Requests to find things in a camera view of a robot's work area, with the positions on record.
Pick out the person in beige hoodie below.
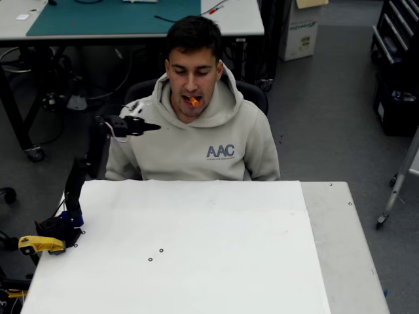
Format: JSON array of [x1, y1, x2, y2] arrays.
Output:
[[105, 15, 282, 182]]

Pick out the black office chair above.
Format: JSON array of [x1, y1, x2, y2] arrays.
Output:
[[123, 78, 269, 115]]

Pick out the white object on floor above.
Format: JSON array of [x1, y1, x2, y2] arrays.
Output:
[[66, 94, 88, 111]]

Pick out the green cutting mat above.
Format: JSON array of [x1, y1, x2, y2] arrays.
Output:
[[26, 0, 202, 37]]

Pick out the white paper sheet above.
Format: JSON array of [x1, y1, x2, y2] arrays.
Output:
[[20, 179, 331, 314]]

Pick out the red pen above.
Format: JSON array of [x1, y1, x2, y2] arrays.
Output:
[[200, 4, 225, 16]]

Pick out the black chair caster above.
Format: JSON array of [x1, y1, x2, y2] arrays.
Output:
[[0, 186, 17, 204]]

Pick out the yellow clamp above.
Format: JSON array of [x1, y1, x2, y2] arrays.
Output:
[[18, 235, 67, 256]]

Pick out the white cardboard box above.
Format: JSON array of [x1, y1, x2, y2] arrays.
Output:
[[278, 0, 320, 62]]

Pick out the manila folder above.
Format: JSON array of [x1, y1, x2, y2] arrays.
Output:
[[295, 0, 329, 9]]

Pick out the black bin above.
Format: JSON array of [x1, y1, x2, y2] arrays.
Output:
[[373, 65, 419, 137]]

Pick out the grey metal stand leg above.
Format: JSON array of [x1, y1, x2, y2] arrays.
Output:
[[376, 127, 419, 230]]

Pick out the black drawer cabinet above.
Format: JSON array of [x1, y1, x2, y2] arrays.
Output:
[[371, 0, 419, 66]]

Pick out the white red servo wire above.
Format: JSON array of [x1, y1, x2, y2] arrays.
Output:
[[104, 120, 129, 144]]

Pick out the chrome stool ring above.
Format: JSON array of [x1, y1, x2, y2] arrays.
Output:
[[0, 46, 33, 73]]

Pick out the grey workbench with black frame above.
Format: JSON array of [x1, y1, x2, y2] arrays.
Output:
[[0, 0, 265, 163]]

